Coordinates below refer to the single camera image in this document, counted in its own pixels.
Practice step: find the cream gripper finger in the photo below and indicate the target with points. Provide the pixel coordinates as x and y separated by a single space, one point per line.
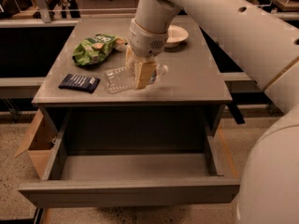
130 56
143 73

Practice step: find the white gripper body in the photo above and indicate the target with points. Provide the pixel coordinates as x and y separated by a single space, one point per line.
144 42

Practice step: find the clear plastic water bottle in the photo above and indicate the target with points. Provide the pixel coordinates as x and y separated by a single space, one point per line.
123 78

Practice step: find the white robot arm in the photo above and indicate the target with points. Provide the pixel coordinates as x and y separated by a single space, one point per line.
266 49

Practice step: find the grey open top drawer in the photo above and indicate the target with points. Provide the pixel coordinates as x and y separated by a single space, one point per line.
110 157

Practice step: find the white paper bowl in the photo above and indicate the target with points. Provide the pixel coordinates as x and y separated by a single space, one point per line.
176 35

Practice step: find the green chip bag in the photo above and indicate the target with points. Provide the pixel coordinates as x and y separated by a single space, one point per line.
94 50

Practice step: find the dark blue snack packet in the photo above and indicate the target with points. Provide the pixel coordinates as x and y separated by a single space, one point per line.
79 83

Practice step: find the grey metal cabinet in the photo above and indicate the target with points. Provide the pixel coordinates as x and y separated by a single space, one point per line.
194 78

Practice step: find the right grey side shelf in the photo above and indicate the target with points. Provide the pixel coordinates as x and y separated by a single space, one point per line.
239 82

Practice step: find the grey side shelf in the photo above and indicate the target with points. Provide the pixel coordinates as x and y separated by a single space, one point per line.
239 82
19 87

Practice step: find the metal railing with posts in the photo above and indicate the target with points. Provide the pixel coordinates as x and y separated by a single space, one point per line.
62 6

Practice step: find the cardboard box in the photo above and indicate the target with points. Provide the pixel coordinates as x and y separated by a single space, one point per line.
38 143

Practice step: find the left grey side shelf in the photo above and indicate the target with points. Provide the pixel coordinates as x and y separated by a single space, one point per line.
19 87

